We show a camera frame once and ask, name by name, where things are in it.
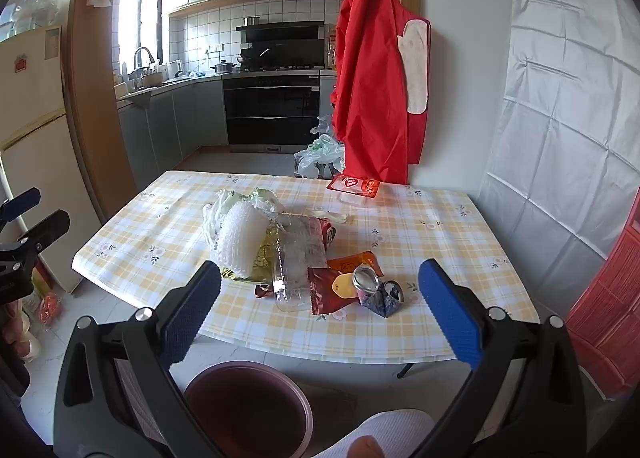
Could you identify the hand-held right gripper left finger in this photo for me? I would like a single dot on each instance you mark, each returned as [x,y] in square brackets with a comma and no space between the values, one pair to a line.
[190,313]

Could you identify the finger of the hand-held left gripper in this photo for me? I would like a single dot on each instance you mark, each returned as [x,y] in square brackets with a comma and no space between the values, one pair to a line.
[22,202]
[47,227]

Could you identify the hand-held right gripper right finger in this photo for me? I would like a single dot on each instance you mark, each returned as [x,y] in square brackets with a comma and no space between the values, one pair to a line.
[450,313]

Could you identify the brown round bin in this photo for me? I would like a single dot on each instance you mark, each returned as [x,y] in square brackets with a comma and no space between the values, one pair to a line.
[250,408]

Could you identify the clear tray with red label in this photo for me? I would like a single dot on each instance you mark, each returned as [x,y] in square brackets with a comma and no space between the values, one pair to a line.
[355,184]

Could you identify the person's left hand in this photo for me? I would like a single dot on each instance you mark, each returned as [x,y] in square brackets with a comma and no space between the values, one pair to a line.
[9,323]

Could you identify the orange plastic bag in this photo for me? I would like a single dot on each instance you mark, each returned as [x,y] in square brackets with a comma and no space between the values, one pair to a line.
[49,309]

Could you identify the cream refrigerator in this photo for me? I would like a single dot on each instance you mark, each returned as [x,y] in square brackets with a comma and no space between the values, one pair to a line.
[45,148]

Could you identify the crushed dark blue can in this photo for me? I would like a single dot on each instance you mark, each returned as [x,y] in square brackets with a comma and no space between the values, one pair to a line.
[385,300]

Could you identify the black table leg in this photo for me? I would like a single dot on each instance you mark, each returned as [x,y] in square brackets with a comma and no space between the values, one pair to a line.
[406,370]

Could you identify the crushed silver can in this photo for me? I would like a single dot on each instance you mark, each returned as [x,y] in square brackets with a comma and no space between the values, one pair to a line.
[365,283]

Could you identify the white foam net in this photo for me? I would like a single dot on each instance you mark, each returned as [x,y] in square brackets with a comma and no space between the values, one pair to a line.
[240,238]

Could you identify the white plastic bag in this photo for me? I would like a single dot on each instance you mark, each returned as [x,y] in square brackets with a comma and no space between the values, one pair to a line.
[215,215]

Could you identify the orange snack packet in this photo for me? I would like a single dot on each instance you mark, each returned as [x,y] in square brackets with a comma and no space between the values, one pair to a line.
[357,262]

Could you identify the clear plastic bottle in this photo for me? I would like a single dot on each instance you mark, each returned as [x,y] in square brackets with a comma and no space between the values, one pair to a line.
[300,263]

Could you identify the red snack wrapper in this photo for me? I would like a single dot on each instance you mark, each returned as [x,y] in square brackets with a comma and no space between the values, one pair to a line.
[325,295]

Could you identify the person's leg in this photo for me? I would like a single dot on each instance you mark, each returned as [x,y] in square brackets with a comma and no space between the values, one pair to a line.
[395,428]

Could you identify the green printed plastic bag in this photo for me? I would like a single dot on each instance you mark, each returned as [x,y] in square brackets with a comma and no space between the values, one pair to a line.
[260,198]

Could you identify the cream plastic wrapper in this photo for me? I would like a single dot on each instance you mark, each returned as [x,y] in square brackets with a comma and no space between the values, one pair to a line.
[330,214]

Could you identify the red plastic crate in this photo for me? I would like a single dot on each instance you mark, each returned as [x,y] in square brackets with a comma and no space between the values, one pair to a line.
[610,318]

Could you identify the grey lower cabinets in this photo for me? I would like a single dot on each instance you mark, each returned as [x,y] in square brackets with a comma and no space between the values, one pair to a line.
[170,123]

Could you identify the steel kitchen faucet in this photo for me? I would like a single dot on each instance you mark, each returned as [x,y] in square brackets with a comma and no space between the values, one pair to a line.
[142,58]

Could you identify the pack of clear plastic bottles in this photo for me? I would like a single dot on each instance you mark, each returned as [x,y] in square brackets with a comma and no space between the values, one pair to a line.
[35,1]

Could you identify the heap of plastic bags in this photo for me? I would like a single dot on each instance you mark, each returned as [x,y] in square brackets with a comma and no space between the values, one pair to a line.
[315,153]

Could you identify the kitchen window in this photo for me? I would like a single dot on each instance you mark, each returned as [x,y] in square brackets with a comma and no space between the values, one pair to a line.
[137,18]

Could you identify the black built-in oven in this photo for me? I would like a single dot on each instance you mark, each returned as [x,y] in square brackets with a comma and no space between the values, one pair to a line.
[272,108]

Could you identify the lidded cooking pot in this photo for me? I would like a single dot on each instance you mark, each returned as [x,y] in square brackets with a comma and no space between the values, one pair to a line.
[224,67]

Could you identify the red apron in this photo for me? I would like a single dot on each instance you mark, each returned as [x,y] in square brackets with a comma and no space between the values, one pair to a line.
[370,88]

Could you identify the white creased sheet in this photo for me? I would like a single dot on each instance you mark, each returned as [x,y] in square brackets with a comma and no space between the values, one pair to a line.
[575,88]

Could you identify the black range hood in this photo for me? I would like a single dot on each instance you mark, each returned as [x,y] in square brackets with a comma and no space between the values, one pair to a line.
[280,41]

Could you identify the small steel pot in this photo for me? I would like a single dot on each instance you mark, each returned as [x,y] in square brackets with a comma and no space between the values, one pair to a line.
[251,21]

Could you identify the wooden door frame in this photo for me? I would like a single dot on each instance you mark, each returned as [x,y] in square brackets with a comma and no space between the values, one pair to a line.
[95,88]

